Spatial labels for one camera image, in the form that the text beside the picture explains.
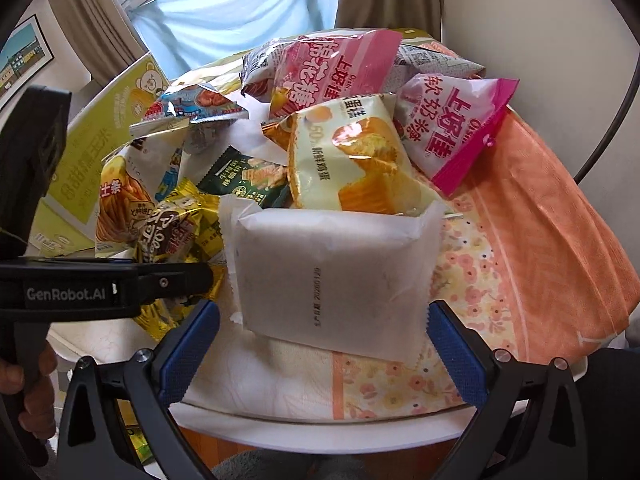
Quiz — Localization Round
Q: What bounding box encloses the yellow cake snack packet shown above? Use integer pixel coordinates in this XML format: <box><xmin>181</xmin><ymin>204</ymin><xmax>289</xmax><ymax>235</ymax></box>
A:
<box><xmin>260</xmin><ymin>94</ymin><xmax>441</xmax><ymax>216</ymax></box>

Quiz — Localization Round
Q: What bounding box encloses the dark green cracker packet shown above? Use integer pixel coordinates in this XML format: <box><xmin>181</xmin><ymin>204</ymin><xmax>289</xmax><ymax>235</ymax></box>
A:
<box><xmin>196</xmin><ymin>146</ymin><xmax>291</xmax><ymax>208</ymax></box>

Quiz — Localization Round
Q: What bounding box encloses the white plain snack packet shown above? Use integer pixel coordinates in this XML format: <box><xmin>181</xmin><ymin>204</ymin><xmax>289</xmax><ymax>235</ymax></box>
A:
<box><xmin>218</xmin><ymin>194</ymin><xmax>447</xmax><ymax>363</ymax></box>

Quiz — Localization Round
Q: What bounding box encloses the newspaper print snack packet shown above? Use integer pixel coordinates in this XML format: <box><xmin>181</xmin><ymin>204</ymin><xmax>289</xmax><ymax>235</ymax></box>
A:
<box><xmin>394</xmin><ymin>40</ymin><xmax>486</xmax><ymax>81</ymax></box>
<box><xmin>240</xmin><ymin>40</ymin><xmax>301</xmax><ymax>101</ymax></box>

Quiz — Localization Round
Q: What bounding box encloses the yellow green cardboard box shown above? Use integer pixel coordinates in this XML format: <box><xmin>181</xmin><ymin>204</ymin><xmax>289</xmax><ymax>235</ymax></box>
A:
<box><xmin>27</xmin><ymin>52</ymin><xmax>173</xmax><ymax>256</ymax></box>

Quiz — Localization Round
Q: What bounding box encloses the pink candy packet magenta edge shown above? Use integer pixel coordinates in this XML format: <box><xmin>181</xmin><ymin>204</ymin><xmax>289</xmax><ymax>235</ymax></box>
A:
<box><xmin>392</xmin><ymin>74</ymin><xmax>521</xmax><ymax>198</ymax></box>

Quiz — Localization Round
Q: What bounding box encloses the light blue cloth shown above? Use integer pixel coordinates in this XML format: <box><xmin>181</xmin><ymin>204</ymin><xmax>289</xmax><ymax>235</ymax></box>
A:
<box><xmin>127</xmin><ymin>0</ymin><xmax>346</xmax><ymax>83</ymax></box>

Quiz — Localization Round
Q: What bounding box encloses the gold yellow snack packet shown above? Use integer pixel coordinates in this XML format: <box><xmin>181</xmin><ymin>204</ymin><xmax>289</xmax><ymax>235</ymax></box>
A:
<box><xmin>132</xmin><ymin>177</ymin><xmax>227</xmax><ymax>341</ymax></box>

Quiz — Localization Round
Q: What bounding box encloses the orange floral cloth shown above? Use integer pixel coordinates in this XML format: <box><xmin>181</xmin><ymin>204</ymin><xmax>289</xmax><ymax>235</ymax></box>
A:
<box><xmin>65</xmin><ymin>27</ymin><xmax>640</xmax><ymax>423</ymax></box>

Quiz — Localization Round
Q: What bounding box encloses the person's left hand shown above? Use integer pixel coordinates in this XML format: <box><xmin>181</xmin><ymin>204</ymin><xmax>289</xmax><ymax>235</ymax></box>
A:
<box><xmin>0</xmin><ymin>345</ymin><xmax>58</xmax><ymax>443</ymax></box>

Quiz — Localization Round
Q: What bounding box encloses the framed wall picture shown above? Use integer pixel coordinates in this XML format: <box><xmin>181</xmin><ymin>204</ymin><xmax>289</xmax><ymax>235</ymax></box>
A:
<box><xmin>0</xmin><ymin>12</ymin><xmax>56</xmax><ymax>111</ymax></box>

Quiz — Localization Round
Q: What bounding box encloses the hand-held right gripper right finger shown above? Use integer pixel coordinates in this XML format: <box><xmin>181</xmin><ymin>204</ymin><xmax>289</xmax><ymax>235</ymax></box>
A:
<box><xmin>425</xmin><ymin>300</ymin><xmax>588</xmax><ymax>480</ymax></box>

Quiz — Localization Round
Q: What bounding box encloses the black curved tube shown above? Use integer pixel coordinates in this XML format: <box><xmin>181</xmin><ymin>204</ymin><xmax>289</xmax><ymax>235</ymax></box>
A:
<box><xmin>572</xmin><ymin>50</ymin><xmax>640</xmax><ymax>185</ymax></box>

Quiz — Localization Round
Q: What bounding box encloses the large pink marshmallow packet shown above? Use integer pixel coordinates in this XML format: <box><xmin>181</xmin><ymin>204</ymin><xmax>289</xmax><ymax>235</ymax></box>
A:
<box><xmin>267</xmin><ymin>29</ymin><xmax>403</xmax><ymax>121</ymax></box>

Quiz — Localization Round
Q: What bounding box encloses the white fries chip bag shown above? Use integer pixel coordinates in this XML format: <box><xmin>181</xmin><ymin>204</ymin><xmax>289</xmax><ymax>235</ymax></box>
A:
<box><xmin>95</xmin><ymin>135</ymin><xmax>187</xmax><ymax>261</ymax></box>

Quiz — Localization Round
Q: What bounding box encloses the blue red snack packet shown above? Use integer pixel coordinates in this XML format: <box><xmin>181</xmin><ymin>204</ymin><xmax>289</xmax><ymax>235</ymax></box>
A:
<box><xmin>129</xmin><ymin>82</ymin><xmax>250</xmax><ymax>138</ymax></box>

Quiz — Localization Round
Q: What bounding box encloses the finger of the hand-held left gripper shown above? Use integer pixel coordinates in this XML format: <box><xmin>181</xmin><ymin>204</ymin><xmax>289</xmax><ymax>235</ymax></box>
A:
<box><xmin>136</xmin><ymin>261</ymin><xmax>215</xmax><ymax>307</ymax></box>

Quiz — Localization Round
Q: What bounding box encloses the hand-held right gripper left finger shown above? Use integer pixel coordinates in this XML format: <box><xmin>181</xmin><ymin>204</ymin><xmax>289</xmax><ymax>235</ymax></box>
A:
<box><xmin>57</xmin><ymin>300</ymin><xmax>221</xmax><ymax>480</ymax></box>

